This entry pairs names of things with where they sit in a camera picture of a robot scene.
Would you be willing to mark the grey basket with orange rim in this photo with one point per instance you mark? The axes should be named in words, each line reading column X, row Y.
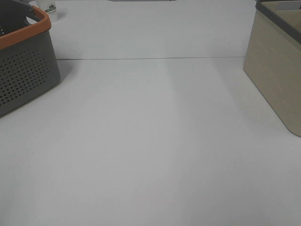
column 28, row 66

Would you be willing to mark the beige storage bin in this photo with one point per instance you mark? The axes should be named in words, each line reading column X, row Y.
column 273, row 58

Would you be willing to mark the white cup with green logo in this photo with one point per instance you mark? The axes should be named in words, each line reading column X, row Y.
column 49, row 6

